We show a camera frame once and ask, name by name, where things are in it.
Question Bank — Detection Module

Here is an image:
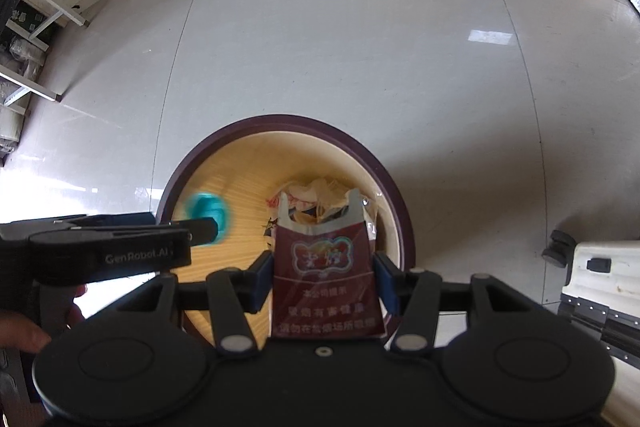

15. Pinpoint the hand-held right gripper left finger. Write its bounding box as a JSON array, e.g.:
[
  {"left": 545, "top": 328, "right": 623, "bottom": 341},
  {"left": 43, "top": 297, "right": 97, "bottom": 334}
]
[{"left": 117, "top": 251, "right": 275, "bottom": 356}]

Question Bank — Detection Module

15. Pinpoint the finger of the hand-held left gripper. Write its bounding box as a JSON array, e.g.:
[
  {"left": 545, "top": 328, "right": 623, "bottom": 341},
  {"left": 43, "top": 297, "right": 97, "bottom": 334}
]
[
  {"left": 50, "top": 212, "right": 157, "bottom": 230},
  {"left": 164, "top": 216, "right": 220, "bottom": 246}
]

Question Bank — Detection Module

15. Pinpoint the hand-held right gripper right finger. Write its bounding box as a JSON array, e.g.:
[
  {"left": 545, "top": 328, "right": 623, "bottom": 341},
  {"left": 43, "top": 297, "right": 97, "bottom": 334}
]
[{"left": 372, "top": 251, "right": 544, "bottom": 356}]

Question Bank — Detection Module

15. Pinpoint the teal plastic lid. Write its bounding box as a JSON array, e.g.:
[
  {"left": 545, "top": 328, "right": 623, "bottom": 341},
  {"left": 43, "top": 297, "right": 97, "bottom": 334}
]
[{"left": 184, "top": 192, "right": 232, "bottom": 246}]

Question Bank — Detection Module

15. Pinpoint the yellow bin with dark rim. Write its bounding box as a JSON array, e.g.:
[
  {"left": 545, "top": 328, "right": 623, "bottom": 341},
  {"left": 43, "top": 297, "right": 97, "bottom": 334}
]
[{"left": 158, "top": 114, "right": 415, "bottom": 360}]

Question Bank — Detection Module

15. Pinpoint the red cigarette pack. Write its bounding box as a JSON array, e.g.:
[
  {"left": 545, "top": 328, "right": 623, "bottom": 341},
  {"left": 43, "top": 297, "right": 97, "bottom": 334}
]
[{"left": 269, "top": 187, "right": 389, "bottom": 339}]

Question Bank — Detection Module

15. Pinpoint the person's left hand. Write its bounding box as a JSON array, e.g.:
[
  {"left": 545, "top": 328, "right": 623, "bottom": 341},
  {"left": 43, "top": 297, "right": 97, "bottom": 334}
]
[{"left": 0, "top": 285, "right": 87, "bottom": 354}]

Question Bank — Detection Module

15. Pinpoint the white metal stand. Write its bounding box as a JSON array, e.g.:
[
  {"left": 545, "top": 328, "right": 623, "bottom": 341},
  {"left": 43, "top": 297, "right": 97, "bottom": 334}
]
[{"left": 0, "top": 0, "right": 87, "bottom": 104}]

